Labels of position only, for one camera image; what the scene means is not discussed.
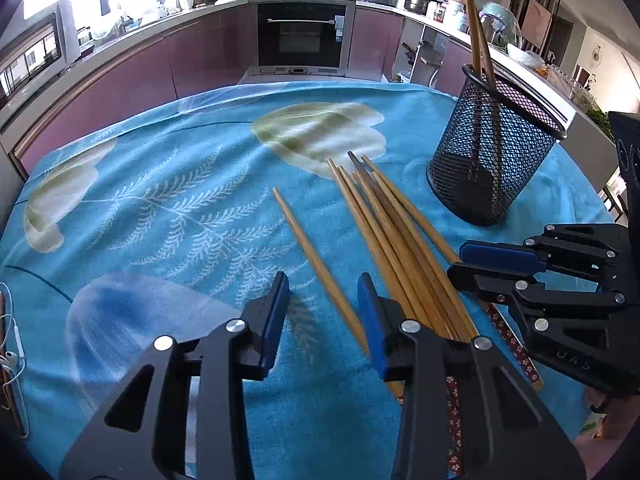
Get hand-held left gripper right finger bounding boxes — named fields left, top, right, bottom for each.
left=356, top=272, right=587, bottom=480

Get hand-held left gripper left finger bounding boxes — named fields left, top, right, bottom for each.
left=59, top=271, right=292, bottom=480

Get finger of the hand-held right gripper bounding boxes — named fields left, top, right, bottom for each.
left=446, top=262, right=640, bottom=397
left=459, top=224, right=627, bottom=288

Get bundle of wooden chopsticks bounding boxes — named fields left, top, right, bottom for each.
left=327, top=158, right=478, bottom=346

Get black mesh utensil holder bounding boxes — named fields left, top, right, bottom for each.
left=426, top=62, right=569, bottom=227

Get light chopstick with floral handle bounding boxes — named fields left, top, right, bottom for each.
left=360, top=154, right=545, bottom=392

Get blue printed blanket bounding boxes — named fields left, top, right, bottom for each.
left=0, top=80, right=616, bottom=480

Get glass dome cover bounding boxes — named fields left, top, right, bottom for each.
left=480, top=2, right=523, bottom=53

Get pink kitchen cabinets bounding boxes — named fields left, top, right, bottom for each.
left=10, top=7, right=471, bottom=176

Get black built-in oven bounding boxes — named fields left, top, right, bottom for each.
left=256, top=0, right=351, bottom=71

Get white microwave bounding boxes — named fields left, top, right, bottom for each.
left=0, top=2, right=81, bottom=98

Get white earphone cable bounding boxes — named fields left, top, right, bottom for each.
left=0, top=282, right=31, bottom=438

